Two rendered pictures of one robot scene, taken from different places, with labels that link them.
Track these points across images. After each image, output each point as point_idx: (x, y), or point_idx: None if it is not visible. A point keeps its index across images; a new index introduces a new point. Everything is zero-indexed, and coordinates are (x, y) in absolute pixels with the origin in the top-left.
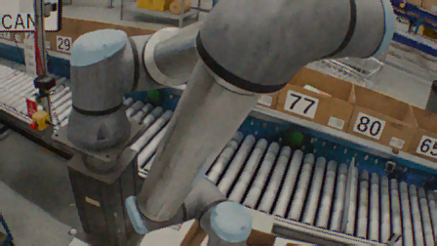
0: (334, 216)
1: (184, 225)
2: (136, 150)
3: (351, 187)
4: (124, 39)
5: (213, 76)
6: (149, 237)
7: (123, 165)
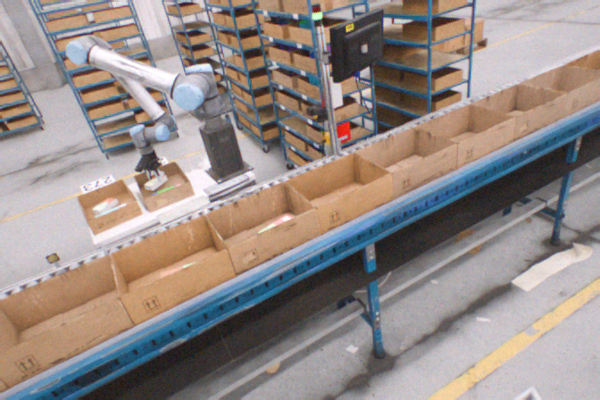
0: None
1: (202, 191)
2: (208, 133)
3: None
4: (187, 70)
5: None
6: (209, 179)
7: (204, 129)
